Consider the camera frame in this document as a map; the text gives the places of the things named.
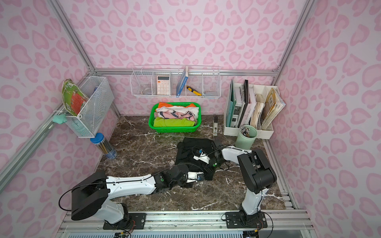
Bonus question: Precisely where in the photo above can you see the green plastic basket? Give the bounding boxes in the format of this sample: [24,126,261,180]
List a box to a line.
[148,102,201,133]

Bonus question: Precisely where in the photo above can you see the white book organizer box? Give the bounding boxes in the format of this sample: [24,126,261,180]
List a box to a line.
[223,82,279,139]

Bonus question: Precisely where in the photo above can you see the bundle of pencils in cup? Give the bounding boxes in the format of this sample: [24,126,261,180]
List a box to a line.
[241,126,251,138]

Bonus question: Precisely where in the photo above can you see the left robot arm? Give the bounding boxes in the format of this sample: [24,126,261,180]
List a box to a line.
[71,164,198,229]

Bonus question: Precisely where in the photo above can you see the white wire wall shelf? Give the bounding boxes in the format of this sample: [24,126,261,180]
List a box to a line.
[130,65,222,98]

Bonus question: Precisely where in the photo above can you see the green red snack packet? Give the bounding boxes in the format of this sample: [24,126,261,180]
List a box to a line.
[62,79,89,116]

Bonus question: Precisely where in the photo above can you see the folded clothes in basket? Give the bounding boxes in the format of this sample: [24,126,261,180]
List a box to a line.
[153,102,200,128]

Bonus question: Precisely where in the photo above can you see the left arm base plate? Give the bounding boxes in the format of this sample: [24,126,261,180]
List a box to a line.
[103,212,147,231]

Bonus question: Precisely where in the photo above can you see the mint green wall hook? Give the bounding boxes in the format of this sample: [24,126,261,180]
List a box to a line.
[52,114,67,125]

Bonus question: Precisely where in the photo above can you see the orange English textbook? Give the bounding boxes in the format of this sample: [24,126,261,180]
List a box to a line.
[261,88,277,129]

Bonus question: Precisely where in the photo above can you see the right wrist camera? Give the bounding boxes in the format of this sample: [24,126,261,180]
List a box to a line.
[193,150,210,164]

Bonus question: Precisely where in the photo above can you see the mint green pencil cup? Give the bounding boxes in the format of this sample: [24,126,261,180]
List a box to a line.
[235,125,258,150]

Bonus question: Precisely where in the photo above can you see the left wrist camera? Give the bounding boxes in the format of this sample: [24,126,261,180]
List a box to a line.
[187,172,204,183]

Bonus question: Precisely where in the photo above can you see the yellow utility knife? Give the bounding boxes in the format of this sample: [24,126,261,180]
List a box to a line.
[187,86,202,96]

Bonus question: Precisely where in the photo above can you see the white mesh side basket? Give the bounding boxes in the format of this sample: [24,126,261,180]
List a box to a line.
[66,76,114,138]

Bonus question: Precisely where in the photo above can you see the blue book on shelf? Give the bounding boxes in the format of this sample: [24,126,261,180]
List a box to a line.
[176,66,189,96]

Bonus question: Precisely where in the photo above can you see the teal folder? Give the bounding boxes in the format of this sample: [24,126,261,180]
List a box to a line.
[225,80,236,128]

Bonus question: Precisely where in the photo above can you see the white orange calculator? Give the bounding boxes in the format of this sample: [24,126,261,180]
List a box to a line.
[156,75,171,95]

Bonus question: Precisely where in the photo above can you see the black shorts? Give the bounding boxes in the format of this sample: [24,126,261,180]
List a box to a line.
[175,137,221,188]

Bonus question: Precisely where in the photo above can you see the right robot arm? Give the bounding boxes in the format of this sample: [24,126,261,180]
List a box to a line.
[207,146,277,216]

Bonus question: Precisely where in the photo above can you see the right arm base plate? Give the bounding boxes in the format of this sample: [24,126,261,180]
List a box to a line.
[224,211,268,230]

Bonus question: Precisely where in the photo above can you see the blue lidded pencil tube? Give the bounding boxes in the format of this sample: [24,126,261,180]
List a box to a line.
[90,132,117,159]

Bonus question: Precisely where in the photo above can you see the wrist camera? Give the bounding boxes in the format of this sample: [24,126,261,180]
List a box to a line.
[187,172,204,183]
[193,150,210,164]

